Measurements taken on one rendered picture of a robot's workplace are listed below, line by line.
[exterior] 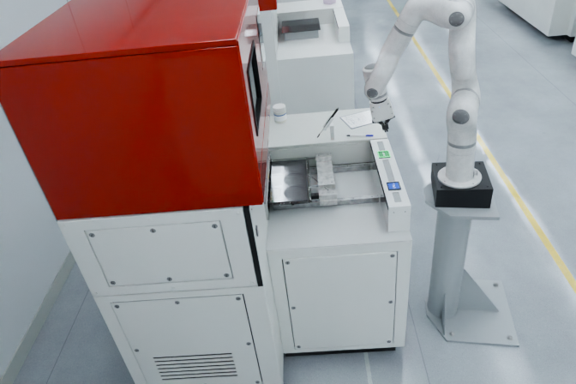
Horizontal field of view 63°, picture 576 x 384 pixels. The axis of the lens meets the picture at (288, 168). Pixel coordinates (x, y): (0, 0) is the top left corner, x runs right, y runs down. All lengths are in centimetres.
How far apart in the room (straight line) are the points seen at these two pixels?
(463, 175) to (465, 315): 96
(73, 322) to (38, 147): 174
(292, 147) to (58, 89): 128
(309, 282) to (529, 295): 142
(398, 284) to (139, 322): 115
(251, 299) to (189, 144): 75
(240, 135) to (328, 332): 130
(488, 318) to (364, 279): 93
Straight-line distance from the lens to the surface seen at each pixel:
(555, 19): 660
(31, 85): 160
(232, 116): 147
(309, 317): 240
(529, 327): 297
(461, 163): 220
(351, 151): 250
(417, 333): 281
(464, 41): 201
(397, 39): 203
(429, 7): 197
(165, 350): 232
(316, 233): 212
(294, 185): 227
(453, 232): 242
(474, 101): 206
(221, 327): 214
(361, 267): 216
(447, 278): 263
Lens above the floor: 224
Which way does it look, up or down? 34 degrees down
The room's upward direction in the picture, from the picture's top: 7 degrees counter-clockwise
